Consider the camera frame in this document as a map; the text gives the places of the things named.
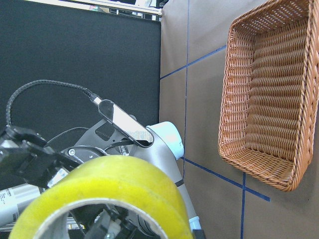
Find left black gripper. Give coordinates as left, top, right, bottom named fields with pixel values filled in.
left=0, top=124, right=140, bottom=239

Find yellow tape roll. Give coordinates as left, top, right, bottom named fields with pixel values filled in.
left=10, top=155, right=192, bottom=239

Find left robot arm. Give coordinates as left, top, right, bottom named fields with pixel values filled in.
left=0, top=122, right=202, bottom=239

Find brown wicker basket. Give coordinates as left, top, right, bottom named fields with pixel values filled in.
left=218, top=0, right=319, bottom=191

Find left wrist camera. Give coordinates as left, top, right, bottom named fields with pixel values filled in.
left=98, top=100, right=154, bottom=148

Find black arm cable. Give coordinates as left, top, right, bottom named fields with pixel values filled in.
left=5, top=79, right=103, bottom=130

